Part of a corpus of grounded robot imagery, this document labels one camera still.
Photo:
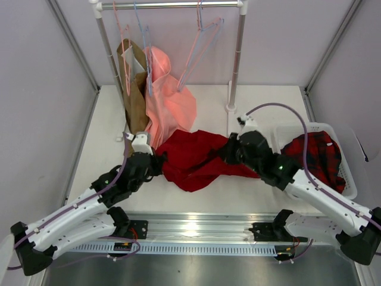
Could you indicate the brown garment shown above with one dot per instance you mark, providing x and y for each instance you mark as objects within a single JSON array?
[{"x": 134, "y": 104}]

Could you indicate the white laundry basket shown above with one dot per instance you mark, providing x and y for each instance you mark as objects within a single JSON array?
[{"x": 285, "y": 133}]

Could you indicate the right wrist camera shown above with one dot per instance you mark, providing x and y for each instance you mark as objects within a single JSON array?
[{"x": 247, "y": 124}]

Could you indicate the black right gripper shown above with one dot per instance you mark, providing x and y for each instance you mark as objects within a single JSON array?
[{"x": 230, "y": 149}]

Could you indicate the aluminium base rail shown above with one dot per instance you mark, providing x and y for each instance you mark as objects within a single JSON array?
[{"x": 237, "y": 228}]

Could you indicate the salmon pink garment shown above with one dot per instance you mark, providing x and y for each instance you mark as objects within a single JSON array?
[{"x": 167, "y": 108}]

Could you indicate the blue wire hanger left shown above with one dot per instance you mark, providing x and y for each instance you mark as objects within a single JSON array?
[{"x": 147, "y": 48}]

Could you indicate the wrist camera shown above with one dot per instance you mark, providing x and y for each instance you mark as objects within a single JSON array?
[
  {"x": 247, "y": 124},
  {"x": 139, "y": 143}
]

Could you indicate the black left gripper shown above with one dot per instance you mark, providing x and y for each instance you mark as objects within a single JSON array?
[{"x": 157, "y": 162}]

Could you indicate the white slotted cable duct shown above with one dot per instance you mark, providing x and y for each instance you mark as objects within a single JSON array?
[{"x": 178, "y": 248}]

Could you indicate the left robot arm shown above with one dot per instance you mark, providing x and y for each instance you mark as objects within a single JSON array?
[{"x": 93, "y": 214}]

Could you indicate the red plaid shirt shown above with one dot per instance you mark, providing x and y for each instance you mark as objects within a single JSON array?
[{"x": 323, "y": 158}]

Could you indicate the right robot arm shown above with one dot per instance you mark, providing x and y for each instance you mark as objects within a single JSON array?
[{"x": 287, "y": 175}]

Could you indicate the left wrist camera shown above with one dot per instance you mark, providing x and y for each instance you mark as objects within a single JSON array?
[{"x": 139, "y": 143}]

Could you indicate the red skirt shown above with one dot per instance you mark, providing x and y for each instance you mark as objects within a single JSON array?
[{"x": 192, "y": 160}]

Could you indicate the pink wire hanger left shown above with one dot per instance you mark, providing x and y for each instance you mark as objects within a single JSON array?
[{"x": 125, "y": 48}]

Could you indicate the metal clothes rack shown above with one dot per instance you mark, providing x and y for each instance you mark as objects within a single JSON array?
[{"x": 98, "y": 7}]

